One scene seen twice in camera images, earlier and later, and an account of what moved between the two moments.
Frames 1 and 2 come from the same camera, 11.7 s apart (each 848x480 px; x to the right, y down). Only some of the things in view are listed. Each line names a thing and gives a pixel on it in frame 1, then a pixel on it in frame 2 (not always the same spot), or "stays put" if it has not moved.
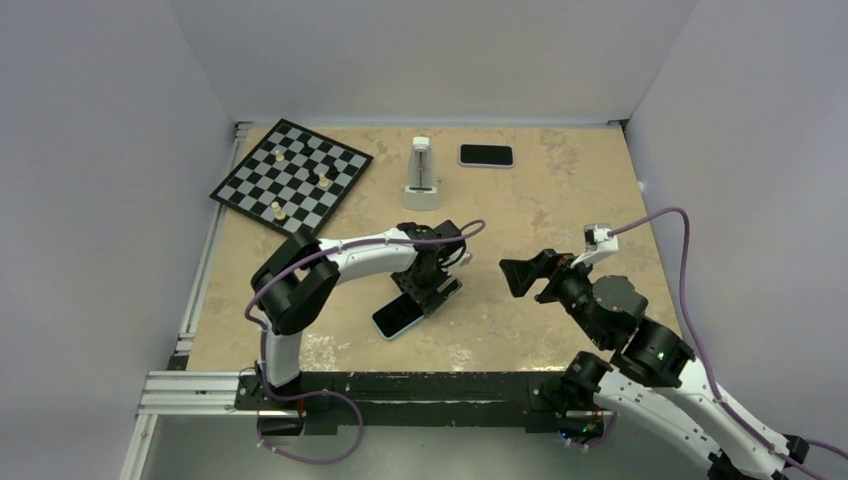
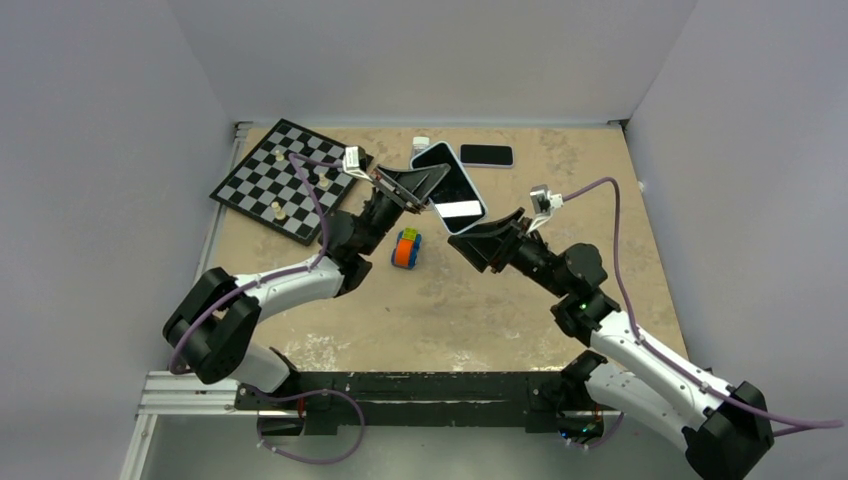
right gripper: x=519 y=274 to x=482 y=246
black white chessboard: x=294 y=179 stays put
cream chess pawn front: x=279 y=213 stays put
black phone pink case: x=486 y=155 stays put
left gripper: x=428 y=297 to x=412 y=186
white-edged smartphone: x=399 y=331 to x=457 y=200
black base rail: x=332 y=400 stays put
